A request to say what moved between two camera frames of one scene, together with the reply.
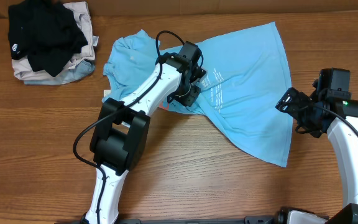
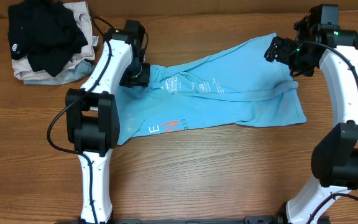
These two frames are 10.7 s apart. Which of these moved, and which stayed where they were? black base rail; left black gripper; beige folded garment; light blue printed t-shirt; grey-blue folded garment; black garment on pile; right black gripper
Moved: right black gripper; light blue printed t-shirt; left black gripper
Stayed: black base rail; grey-blue folded garment; beige folded garment; black garment on pile
